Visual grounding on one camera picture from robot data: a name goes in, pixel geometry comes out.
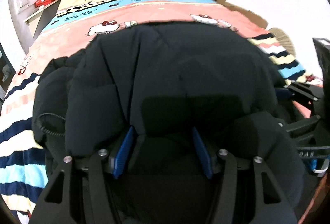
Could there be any black hooded puffer coat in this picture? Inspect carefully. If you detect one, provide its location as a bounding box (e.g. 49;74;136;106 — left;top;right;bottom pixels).
32;21;306;224

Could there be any woven straw fan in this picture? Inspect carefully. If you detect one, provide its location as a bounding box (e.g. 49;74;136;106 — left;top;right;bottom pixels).
269;28;296;56

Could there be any teal framed doorway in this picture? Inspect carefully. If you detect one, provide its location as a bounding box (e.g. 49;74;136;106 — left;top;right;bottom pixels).
0;45;15;104

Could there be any orange cartoon fleece blanket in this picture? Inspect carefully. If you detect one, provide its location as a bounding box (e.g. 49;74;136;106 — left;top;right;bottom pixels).
1;0;322;223

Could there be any white bedside shelf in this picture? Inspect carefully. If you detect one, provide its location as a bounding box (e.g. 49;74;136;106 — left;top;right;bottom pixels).
25;0;60;40

